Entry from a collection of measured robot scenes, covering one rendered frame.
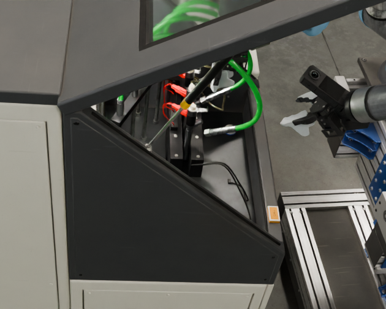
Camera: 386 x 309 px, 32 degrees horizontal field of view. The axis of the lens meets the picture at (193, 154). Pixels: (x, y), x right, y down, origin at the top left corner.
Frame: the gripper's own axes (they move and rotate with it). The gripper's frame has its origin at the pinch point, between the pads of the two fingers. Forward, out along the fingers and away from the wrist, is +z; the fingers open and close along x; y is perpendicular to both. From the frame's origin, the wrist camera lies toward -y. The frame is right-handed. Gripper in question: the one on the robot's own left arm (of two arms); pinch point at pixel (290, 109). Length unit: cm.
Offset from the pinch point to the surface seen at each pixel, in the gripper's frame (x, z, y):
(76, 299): -54, 63, 14
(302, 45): 164, 164, 81
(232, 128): -3.1, 20.0, 0.7
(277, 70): 134, 161, 76
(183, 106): -22.4, -1.3, -22.7
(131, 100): -5, 49, -16
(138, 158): -32.0, 12.1, -18.1
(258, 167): 5.1, 35.9, 23.5
